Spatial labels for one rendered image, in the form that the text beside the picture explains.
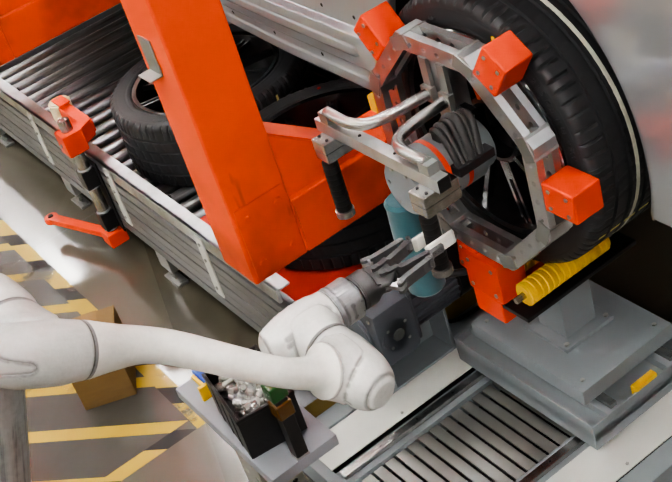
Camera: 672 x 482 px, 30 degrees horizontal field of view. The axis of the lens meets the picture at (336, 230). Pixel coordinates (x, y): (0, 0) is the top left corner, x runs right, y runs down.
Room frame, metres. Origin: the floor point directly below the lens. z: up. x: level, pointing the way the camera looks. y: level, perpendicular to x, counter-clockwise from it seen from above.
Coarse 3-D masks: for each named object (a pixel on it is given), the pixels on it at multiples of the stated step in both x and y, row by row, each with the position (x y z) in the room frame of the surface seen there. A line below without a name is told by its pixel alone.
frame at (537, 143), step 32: (416, 32) 2.33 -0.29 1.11; (448, 32) 2.26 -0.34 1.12; (384, 64) 2.41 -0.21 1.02; (448, 64) 2.19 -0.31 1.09; (384, 96) 2.45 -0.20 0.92; (480, 96) 2.12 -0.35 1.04; (512, 96) 2.09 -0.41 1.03; (384, 128) 2.48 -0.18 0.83; (512, 128) 2.04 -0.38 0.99; (544, 128) 2.03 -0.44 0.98; (544, 160) 2.04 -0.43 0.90; (448, 224) 2.33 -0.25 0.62; (480, 224) 2.29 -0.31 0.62; (544, 224) 2.01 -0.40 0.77; (512, 256) 2.13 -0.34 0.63
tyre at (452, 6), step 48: (432, 0) 2.34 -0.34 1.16; (480, 0) 2.25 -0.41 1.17; (528, 0) 2.22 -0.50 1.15; (528, 48) 2.11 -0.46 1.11; (576, 48) 2.11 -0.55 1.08; (576, 96) 2.04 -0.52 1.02; (624, 96) 2.06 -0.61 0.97; (576, 144) 2.01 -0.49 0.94; (624, 144) 2.03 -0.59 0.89; (624, 192) 2.02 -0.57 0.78; (576, 240) 2.06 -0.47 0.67
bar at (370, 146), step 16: (320, 128) 2.33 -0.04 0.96; (336, 128) 2.28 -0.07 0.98; (352, 144) 2.23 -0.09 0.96; (368, 144) 2.18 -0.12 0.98; (384, 144) 2.16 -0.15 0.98; (384, 160) 2.13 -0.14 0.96; (400, 160) 2.08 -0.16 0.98; (416, 176) 2.03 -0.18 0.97; (432, 176) 1.99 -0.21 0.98; (448, 176) 1.98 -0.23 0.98
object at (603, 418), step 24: (456, 336) 2.48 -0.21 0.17; (480, 360) 2.39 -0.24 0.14; (504, 360) 2.36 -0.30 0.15; (648, 360) 2.19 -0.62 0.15; (504, 384) 2.31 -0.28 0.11; (528, 384) 2.22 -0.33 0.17; (624, 384) 2.15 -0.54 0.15; (648, 384) 2.10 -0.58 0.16; (552, 408) 2.15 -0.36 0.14; (576, 408) 2.12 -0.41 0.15; (600, 408) 2.08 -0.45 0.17; (624, 408) 2.07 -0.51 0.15; (648, 408) 2.10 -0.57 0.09; (576, 432) 2.08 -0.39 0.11; (600, 432) 2.03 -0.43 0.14
